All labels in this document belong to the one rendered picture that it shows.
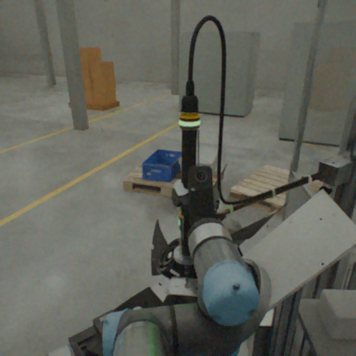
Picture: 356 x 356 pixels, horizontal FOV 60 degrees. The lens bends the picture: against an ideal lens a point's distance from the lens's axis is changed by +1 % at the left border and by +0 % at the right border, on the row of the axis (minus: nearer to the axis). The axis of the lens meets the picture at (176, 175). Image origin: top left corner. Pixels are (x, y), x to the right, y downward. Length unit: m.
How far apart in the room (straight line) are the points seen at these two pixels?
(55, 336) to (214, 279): 2.05
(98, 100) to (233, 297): 8.61
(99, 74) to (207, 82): 2.89
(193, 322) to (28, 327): 2.10
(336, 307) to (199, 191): 0.81
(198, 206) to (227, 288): 0.19
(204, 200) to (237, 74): 7.29
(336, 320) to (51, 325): 1.85
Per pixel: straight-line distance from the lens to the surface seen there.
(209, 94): 8.05
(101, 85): 8.81
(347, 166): 1.17
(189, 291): 0.87
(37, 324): 2.54
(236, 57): 7.79
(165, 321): 0.51
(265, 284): 0.97
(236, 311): 0.45
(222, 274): 0.44
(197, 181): 0.56
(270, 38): 12.80
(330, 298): 1.28
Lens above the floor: 1.81
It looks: 24 degrees down
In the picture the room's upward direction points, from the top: straight up
